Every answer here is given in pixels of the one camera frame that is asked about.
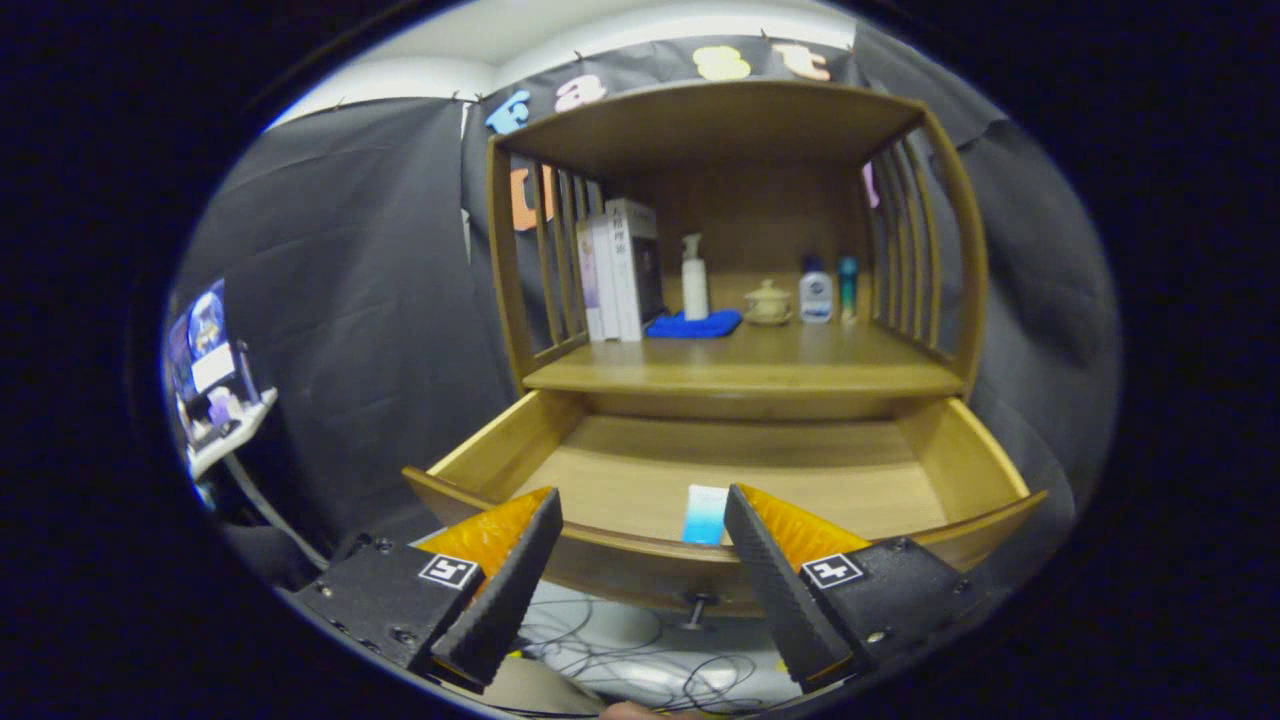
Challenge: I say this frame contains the white lotion bottle blue cap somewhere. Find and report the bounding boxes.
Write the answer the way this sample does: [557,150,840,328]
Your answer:
[798,255,835,324]

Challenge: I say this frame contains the lilac book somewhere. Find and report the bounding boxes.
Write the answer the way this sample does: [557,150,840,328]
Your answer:
[576,220,607,342]

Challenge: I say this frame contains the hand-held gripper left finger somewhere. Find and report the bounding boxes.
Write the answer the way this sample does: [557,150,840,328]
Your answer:
[292,486,565,691]

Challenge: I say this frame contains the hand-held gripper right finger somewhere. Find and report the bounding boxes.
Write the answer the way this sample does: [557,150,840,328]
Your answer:
[723,483,986,693]

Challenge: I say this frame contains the blue cloth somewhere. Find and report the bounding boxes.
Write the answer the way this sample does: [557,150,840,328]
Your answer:
[645,308,744,339]

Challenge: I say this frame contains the thin white book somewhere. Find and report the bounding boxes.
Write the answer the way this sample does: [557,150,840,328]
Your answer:
[590,212,623,341]

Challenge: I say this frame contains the blue squeeze tube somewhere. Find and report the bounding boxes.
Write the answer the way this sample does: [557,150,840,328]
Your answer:
[682,484,731,546]

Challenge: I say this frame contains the black floor cables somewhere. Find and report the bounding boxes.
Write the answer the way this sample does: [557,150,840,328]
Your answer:
[510,590,791,713]

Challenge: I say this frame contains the white pump bottle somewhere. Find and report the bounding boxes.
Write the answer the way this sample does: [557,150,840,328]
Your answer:
[681,233,710,321]

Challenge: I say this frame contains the lidded tea cup with saucer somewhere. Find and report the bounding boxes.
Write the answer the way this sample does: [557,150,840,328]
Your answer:
[743,278,794,326]

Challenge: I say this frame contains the wooden cabinet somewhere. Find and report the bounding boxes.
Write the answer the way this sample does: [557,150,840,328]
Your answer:
[485,78,991,421]

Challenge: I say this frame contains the wooden countertop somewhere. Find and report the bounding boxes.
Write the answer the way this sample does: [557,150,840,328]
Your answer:
[522,318,966,399]

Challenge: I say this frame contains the thick white book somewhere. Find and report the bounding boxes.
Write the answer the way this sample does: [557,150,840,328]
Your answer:
[605,197,665,343]

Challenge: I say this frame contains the white desk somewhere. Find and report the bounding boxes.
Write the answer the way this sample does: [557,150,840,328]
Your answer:
[185,388,279,479]

